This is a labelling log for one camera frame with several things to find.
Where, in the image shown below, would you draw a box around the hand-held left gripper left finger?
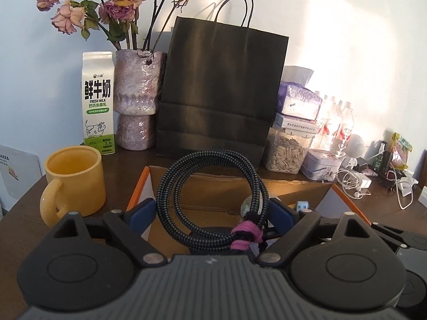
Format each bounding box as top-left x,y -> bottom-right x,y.
49,198 -> 168,269

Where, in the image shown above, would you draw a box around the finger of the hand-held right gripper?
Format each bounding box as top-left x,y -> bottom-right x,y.
370,221 -> 427,247

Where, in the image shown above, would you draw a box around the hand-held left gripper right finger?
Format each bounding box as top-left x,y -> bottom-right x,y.
256,197 -> 394,268

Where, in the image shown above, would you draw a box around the purple knitted pouch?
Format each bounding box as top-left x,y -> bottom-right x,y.
248,239 -> 268,254

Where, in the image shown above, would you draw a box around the plastic bag bundle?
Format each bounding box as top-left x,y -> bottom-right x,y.
242,195 -> 258,216

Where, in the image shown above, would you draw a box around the dark braided cable coil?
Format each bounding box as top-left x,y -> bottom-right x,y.
156,150 -> 271,256

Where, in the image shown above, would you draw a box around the red printed cardboard box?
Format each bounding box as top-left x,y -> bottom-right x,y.
126,165 -> 372,257

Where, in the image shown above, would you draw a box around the small white object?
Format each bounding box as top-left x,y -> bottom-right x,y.
398,176 -> 418,196

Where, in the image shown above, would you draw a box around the clear jar of seeds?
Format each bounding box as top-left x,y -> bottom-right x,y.
263,128 -> 313,174

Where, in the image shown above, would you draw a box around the printed tin box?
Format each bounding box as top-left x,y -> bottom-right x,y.
301,148 -> 344,181

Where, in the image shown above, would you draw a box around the white earphones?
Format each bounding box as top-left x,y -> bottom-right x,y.
337,168 -> 371,198

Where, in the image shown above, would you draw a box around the yellow mug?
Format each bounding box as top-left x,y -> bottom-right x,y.
39,145 -> 107,227

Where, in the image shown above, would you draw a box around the black upright device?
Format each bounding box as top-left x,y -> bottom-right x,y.
375,141 -> 394,174

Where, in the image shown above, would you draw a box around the yellow pink snack bag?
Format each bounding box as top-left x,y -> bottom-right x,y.
390,132 -> 414,171

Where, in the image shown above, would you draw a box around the flat white box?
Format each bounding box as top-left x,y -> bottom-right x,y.
275,113 -> 319,137

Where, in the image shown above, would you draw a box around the small white fan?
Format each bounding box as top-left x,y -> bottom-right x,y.
343,134 -> 368,169

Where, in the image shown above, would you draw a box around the pack of water bottles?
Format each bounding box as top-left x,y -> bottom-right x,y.
311,90 -> 355,157

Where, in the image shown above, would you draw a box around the white green milk carton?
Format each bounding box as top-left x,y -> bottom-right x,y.
81,51 -> 117,156

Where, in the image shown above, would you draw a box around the purple tissue pack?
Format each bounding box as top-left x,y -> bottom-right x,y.
276,65 -> 323,121

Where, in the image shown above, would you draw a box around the purple textured vase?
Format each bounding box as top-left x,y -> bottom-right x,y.
113,49 -> 168,150

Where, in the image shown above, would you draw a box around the white printed panel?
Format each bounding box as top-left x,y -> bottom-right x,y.
0,144 -> 44,199

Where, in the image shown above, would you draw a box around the black paper bag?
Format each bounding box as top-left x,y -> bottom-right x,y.
155,0 -> 289,167

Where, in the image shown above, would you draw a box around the dried rose bouquet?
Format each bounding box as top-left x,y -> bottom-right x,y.
35,0 -> 200,50

